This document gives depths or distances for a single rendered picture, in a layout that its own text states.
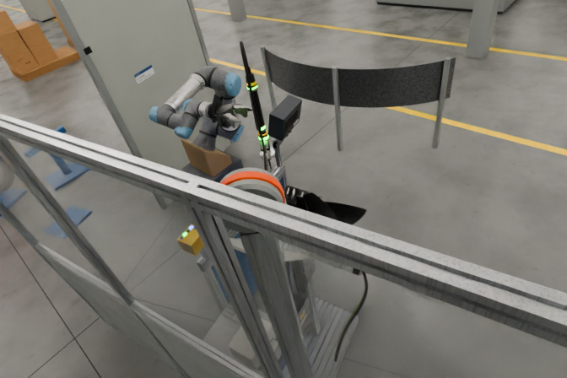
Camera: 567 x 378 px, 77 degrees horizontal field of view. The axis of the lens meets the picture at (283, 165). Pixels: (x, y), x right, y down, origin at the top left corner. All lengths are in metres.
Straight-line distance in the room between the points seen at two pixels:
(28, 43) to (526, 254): 8.56
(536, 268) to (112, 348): 3.09
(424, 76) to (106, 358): 3.39
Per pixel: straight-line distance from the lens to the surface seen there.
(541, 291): 0.51
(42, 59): 8.97
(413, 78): 3.52
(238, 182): 0.77
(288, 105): 2.43
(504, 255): 3.22
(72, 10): 3.06
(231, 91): 1.95
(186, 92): 1.89
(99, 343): 3.23
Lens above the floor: 2.45
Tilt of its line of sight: 39 degrees down
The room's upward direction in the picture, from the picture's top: 11 degrees counter-clockwise
